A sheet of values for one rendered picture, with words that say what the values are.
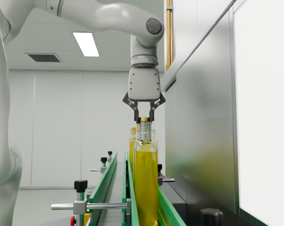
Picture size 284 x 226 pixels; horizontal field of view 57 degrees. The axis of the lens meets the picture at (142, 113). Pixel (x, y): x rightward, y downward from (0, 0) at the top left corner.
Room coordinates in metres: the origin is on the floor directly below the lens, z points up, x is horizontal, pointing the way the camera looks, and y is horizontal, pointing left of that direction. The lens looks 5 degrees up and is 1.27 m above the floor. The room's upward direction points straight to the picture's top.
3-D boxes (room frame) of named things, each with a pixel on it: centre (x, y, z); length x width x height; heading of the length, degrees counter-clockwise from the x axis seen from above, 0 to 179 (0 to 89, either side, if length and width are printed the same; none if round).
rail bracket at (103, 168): (1.17, 0.19, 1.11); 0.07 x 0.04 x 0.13; 94
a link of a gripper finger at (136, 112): (0.80, 0.03, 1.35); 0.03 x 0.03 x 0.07; 3
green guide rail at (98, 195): (1.47, 0.17, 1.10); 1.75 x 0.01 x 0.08; 4
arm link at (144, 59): (0.81, -0.01, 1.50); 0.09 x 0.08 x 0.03; 93
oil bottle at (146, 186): (0.69, -0.01, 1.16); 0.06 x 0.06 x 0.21; 3
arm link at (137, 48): (0.80, -0.01, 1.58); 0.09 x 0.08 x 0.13; 14
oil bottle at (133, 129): (1.80, 0.06, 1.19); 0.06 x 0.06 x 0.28; 4
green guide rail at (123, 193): (1.48, 0.10, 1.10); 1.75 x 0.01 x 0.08; 4
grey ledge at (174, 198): (1.37, -0.08, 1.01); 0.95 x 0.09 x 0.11; 4
